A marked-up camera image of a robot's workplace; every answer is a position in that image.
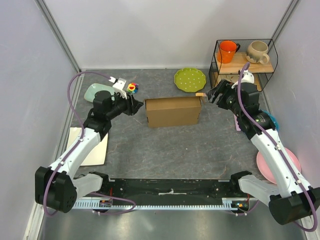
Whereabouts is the pink plate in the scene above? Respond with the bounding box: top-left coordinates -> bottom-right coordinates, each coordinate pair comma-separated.
255,147 -> 302,185

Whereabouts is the blue dotted plate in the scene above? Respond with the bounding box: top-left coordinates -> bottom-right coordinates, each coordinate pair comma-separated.
263,110 -> 279,131

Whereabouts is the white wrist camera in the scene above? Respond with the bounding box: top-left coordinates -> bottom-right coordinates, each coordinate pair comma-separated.
238,70 -> 255,84
109,77 -> 128,99

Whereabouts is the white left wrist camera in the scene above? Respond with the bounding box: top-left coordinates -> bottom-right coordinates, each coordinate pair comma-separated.
109,77 -> 128,99

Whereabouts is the white square plate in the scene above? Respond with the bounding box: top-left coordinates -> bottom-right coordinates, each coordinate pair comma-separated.
66,127 -> 109,167

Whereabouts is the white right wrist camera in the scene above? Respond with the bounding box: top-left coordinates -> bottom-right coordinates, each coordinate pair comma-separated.
238,70 -> 255,84

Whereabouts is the yellow highlighter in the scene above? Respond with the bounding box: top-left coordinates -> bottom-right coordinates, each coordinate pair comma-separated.
195,92 -> 205,97

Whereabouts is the orange mug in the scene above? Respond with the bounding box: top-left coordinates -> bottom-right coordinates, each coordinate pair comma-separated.
217,40 -> 241,64

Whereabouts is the black wire wooden shelf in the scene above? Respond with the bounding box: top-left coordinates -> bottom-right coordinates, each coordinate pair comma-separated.
208,39 -> 278,92

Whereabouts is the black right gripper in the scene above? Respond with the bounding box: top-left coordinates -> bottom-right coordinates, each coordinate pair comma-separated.
206,78 -> 244,117

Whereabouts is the light teal rectangular plate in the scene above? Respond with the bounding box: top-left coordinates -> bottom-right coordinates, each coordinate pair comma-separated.
84,83 -> 115,103

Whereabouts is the grey cable duct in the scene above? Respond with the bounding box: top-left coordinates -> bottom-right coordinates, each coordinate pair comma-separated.
72,197 -> 249,211

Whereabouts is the beige painted plate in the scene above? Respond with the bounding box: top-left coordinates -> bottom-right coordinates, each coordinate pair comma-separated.
217,74 -> 239,83

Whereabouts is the green dotted plate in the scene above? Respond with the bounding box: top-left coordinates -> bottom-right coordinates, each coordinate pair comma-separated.
173,67 -> 207,93

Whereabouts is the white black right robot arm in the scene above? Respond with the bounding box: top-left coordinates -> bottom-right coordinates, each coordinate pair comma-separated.
205,80 -> 320,227

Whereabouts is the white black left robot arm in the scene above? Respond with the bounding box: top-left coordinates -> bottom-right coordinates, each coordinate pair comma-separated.
35,90 -> 144,213

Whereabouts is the rainbow flower toy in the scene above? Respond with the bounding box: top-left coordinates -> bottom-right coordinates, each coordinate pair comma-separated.
126,82 -> 139,94

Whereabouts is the brown cardboard box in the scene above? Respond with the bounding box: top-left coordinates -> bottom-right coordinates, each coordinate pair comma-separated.
144,95 -> 205,128

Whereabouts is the purple pen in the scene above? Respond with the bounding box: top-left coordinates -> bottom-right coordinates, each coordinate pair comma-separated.
233,115 -> 242,132

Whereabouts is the beige ceramic mug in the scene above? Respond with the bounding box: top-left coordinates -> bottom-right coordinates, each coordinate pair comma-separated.
245,40 -> 270,65

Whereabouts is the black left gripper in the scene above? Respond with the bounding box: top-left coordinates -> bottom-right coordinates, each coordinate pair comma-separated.
106,90 -> 144,120

